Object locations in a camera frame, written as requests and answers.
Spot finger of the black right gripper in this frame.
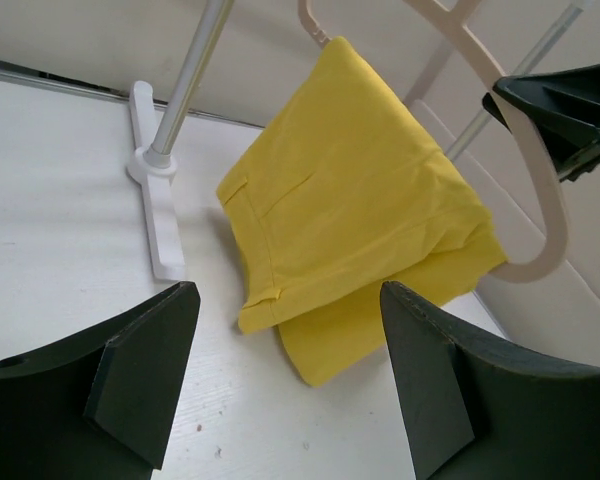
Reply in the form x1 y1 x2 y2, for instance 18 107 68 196
482 64 600 182

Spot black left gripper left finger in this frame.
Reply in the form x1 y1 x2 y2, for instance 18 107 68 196
0 281 201 479

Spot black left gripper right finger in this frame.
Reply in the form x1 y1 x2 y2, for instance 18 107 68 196
380 282 600 479

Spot wooden clothes hanger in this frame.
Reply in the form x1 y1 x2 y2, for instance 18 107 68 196
297 0 585 284

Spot yellow trousers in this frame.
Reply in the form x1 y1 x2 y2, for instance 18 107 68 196
216 37 507 387

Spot white clothes rack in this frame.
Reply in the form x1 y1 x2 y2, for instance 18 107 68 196
125 0 596 281

